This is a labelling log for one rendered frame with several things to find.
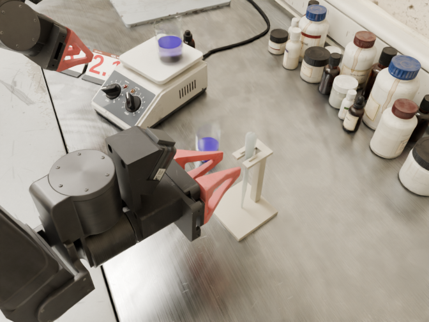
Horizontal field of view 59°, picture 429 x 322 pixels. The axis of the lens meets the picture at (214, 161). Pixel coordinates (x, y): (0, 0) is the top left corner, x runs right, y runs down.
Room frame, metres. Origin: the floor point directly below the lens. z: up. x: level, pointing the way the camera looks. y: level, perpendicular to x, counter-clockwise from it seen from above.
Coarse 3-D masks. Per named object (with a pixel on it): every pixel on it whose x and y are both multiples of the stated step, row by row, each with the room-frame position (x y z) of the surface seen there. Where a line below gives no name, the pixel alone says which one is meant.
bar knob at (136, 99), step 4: (128, 96) 0.54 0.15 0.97; (132, 96) 0.54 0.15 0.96; (136, 96) 0.55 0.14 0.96; (128, 100) 0.53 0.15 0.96; (132, 100) 0.53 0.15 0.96; (136, 100) 0.54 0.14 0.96; (140, 100) 0.54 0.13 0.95; (128, 104) 0.52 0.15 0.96; (132, 104) 0.53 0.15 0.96; (136, 104) 0.53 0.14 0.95; (128, 108) 0.52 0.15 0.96; (132, 108) 0.52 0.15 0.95; (136, 108) 0.52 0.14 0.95
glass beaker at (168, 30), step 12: (156, 24) 0.63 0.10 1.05; (168, 24) 0.65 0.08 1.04; (180, 24) 0.64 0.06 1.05; (156, 36) 0.61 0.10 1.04; (168, 36) 0.60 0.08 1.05; (180, 36) 0.61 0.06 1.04; (156, 48) 0.61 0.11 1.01; (168, 48) 0.60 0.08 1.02; (180, 48) 0.61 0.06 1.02; (168, 60) 0.60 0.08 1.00; (180, 60) 0.61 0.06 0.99
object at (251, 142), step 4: (252, 136) 0.34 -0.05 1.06; (256, 136) 0.34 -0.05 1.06; (248, 140) 0.34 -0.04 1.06; (252, 140) 0.33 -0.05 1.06; (256, 140) 0.34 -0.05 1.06; (248, 144) 0.34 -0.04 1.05; (252, 144) 0.33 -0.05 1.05; (248, 148) 0.34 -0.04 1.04; (252, 148) 0.34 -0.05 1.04; (248, 152) 0.34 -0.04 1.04; (252, 152) 0.34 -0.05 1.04; (248, 156) 0.34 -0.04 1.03
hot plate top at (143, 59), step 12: (144, 48) 0.66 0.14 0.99; (192, 48) 0.66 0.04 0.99; (120, 60) 0.62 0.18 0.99; (132, 60) 0.62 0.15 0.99; (144, 60) 0.62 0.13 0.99; (156, 60) 0.62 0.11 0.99; (192, 60) 0.62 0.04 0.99; (144, 72) 0.58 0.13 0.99; (156, 72) 0.58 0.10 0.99; (168, 72) 0.58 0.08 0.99; (180, 72) 0.59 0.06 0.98
